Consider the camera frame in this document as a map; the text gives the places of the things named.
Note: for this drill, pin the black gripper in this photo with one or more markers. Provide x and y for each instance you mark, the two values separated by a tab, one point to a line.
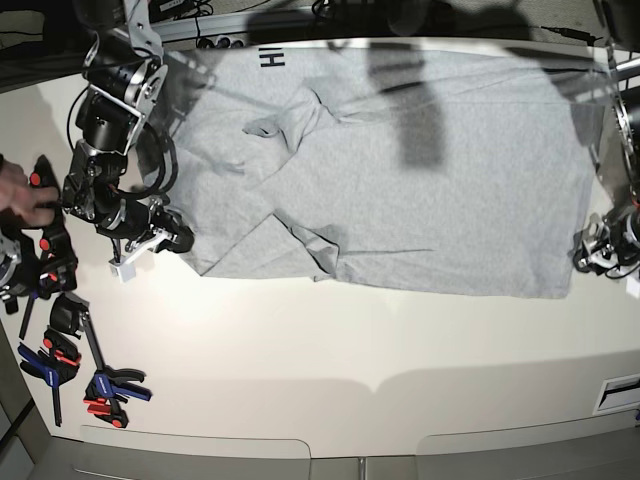
608	247
121	218

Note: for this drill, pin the grey T-shirt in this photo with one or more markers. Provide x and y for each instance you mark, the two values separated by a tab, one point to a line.
398	168

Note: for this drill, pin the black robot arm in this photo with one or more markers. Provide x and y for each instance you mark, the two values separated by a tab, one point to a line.
620	21
125	72

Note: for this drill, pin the person's hand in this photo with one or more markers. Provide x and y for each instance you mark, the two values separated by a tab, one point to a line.
24	206

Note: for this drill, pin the blue red bar clamp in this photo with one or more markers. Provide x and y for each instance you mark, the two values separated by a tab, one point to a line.
57	269
109	388
56	363
43	176

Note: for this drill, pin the white label plate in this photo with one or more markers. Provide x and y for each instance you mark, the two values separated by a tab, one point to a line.
618	394

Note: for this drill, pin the handheld teleoperation device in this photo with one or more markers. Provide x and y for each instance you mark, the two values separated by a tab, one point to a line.
22	269

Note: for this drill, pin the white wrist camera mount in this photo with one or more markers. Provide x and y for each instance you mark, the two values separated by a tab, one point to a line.
122	265

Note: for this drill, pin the aluminium rail with cables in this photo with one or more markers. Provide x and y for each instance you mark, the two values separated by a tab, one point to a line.
190	25

